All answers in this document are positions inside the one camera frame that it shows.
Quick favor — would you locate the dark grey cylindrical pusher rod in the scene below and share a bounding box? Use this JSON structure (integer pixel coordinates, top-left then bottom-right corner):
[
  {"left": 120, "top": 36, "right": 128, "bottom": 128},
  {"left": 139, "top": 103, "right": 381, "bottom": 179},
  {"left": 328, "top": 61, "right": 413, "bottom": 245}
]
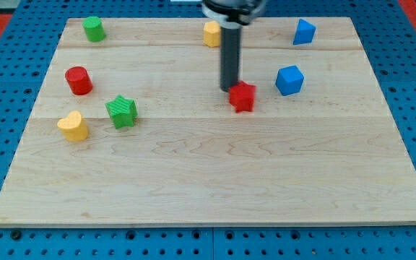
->
[{"left": 220, "top": 27, "right": 242, "bottom": 92}]

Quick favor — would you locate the green cylinder block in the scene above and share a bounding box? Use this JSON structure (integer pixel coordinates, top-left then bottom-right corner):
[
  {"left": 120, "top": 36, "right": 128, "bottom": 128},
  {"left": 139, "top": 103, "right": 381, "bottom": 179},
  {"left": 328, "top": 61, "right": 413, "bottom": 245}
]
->
[{"left": 82, "top": 16, "right": 106, "bottom": 42}]

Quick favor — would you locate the red star block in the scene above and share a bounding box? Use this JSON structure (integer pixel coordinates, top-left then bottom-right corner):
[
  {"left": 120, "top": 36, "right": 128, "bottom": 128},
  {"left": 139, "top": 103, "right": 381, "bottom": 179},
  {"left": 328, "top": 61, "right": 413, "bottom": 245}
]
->
[{"left": 229, "top": 81, "right": 256, "bottom": 113}]

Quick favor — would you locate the red cylinder block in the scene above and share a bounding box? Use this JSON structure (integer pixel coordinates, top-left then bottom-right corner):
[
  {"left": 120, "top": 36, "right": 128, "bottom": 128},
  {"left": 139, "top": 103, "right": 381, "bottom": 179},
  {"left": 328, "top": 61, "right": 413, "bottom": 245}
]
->
[{"left": 65, "top": 66, "right": 93, "bottom": 95}]

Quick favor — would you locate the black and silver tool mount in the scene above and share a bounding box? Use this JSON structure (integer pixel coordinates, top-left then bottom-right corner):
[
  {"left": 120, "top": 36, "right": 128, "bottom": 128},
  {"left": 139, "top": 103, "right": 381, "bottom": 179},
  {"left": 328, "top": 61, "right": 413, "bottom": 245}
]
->
[{"left": 201, "top": 0, "right": 267, "bottom": 26}]

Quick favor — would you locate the blue cube block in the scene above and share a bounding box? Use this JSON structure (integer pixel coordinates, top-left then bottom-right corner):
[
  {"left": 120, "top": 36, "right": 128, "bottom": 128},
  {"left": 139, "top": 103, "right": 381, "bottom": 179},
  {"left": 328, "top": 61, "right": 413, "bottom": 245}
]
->
[{"left": 275, "top": 65, "right": 304, "bottom": 96}]

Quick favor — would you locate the blue triangular prism block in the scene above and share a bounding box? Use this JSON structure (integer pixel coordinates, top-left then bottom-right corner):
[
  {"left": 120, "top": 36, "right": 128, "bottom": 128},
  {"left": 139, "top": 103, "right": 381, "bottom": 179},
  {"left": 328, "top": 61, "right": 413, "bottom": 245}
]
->
[{"left": 292, "top": 19, "right": 316, "bottom": 45}]

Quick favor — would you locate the green star block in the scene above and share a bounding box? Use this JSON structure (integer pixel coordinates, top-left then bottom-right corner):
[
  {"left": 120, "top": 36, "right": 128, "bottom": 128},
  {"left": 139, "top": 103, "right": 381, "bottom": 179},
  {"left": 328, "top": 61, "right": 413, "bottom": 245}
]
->
[{"left": 105, "top": 95, "right": 138, "bottom": 129}]

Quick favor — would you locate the yellow heart block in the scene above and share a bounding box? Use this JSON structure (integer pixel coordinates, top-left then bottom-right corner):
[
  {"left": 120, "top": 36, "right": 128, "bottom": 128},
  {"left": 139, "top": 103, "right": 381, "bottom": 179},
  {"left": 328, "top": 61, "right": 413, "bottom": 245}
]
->
[{"left": 57, "top": 110, "right": 89, "bottom": 142}]

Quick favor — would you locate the yellow hexagon block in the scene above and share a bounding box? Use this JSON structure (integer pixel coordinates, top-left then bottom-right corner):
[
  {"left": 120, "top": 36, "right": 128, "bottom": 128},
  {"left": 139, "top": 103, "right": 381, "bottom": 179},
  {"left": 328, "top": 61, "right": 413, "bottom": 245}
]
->
[{"left": 203, "top": 21, "right": 221, "bottom": 48}]

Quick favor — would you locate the light wooden board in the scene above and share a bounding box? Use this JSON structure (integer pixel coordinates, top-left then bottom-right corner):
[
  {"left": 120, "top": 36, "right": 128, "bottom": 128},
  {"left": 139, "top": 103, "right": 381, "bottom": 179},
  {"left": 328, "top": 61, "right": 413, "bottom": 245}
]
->
[{"left": 0, "top": 17, "right": 416, "bottom": 228}]

